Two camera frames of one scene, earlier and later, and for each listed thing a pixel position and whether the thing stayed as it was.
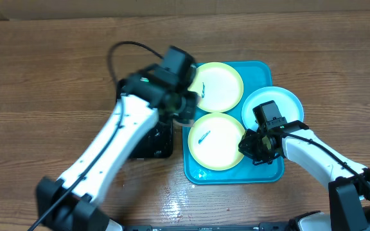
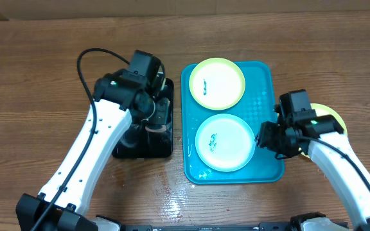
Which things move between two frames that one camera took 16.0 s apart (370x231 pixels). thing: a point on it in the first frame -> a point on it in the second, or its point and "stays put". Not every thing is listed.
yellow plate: [220, 86] stays put
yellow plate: [213, 141] -> [322, 110]
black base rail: [264, 226] stays put
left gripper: [194, 101] -> [160, 117]
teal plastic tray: [255, 75] stays put
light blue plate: [288, 104] -> [225, 142]
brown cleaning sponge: [176, 124] -> [161, 129]
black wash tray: [158, 142] stays put
